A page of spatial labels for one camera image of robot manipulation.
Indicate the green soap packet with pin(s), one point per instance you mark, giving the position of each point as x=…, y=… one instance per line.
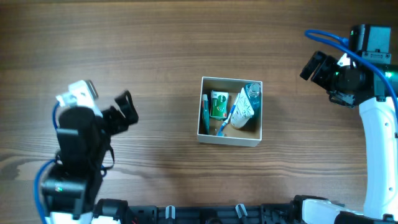
x=219, y=103

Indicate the white lotion tube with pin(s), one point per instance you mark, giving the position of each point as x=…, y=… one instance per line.
x=243, y=111

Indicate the white cardboard box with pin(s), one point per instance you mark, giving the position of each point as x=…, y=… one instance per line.
x=249, y=135

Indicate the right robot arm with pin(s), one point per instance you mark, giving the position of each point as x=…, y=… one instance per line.
x=380, y=206

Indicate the red white toothpaste tube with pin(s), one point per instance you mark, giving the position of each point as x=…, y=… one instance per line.
x=205, y=113

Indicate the blue mouthwash bottle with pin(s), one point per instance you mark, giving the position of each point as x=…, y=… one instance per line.
x=253, y=92

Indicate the blue white toothbrush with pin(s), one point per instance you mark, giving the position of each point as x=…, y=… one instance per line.
x=225, y=122

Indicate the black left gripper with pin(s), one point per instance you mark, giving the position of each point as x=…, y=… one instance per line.
x=109, y=117

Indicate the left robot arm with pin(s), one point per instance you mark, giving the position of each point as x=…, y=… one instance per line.
x=66, y=187

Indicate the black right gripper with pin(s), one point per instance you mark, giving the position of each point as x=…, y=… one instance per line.
x=325, y=74

